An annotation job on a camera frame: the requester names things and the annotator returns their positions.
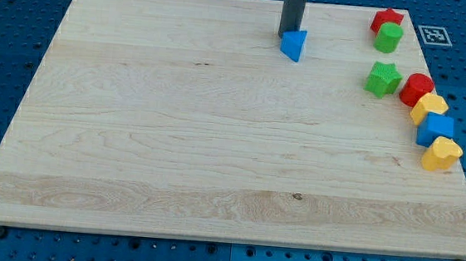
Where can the blue cube block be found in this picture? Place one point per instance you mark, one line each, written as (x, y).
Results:
(433, 126)

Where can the blue triangle block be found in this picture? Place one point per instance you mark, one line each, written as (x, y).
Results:
(292, 44)

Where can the light wooden board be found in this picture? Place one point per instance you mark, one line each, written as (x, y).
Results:
(182, 119)

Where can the red cylinder block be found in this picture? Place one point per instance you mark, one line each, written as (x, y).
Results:
(417, 85)

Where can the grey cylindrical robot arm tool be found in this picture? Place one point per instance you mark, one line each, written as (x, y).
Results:
(291, 18)

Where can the red star block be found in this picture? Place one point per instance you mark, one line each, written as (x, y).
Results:
(387, 15)

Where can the green cylinder block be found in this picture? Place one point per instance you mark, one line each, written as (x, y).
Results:
(388, 37)

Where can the yellow heart block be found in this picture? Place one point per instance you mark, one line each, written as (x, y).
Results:
(441, 154)

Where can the green star block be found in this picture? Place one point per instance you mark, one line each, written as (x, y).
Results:
(383, 79)

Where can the black white fiducial marker tag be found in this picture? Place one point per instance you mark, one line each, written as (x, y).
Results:
(435, 36)

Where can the yellow hexagon block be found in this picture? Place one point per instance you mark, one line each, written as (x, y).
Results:
(426, 104)

